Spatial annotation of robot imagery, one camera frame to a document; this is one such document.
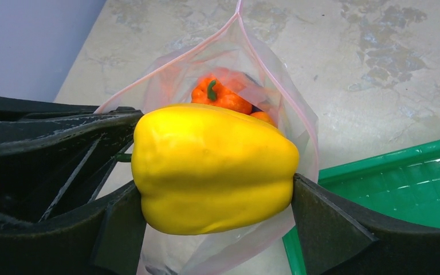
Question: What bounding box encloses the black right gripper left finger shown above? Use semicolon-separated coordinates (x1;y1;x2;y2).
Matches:
0;183;146;274

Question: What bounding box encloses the green plastic tray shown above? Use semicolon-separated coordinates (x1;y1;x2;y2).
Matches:
283;140;440;274

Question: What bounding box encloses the toy peach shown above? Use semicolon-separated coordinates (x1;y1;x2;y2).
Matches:
250;111;277;128

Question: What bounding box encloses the clear zip top bag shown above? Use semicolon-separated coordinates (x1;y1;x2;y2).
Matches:
97;1;319;274

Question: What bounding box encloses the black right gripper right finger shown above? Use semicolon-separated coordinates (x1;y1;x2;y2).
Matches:
292;174;440;274

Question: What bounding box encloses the yellow toy bell pepper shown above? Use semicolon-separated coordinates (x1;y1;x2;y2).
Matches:
131;104;300;235

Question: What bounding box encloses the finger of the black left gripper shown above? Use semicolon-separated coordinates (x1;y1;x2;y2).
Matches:
0;97;143;223

